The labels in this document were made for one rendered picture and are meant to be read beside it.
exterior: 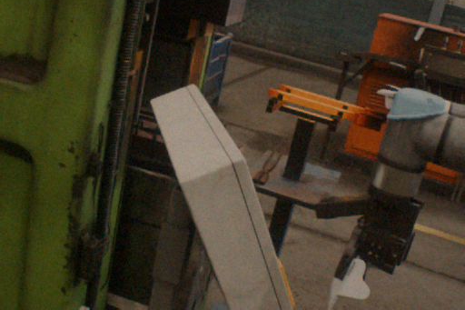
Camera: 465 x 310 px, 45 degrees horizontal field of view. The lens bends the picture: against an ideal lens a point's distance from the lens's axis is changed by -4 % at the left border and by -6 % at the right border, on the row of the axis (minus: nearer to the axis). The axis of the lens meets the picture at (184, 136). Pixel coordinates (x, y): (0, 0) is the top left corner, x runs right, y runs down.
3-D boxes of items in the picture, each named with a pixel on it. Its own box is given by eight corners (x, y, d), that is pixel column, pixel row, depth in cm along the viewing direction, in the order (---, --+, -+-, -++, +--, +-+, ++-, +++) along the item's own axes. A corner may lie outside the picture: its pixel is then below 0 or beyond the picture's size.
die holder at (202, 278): (212, 278, 179) (244, 145, 166) (178, 346, 144) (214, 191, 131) (52, 226, 191) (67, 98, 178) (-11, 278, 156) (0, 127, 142)
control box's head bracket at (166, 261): (230, 267, 96) (249, 194, 92) (212, 307, 84) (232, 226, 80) (169, 249, 99) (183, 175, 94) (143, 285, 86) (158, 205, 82)
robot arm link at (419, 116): (450, 105, 76) (390, 88, 79) (426, 179, 79) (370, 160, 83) (455, 99, 82) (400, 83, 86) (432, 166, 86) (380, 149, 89)
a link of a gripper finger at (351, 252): (341, 278, 84) (367, 227, 86) (331, 275, 85) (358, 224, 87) (344, 285, 88) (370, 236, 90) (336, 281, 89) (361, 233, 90)
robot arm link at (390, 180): (369, 158, 83) (386, 150, 90) (361, 187, 85) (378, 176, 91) (416, 177, 79) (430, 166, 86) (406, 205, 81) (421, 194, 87)
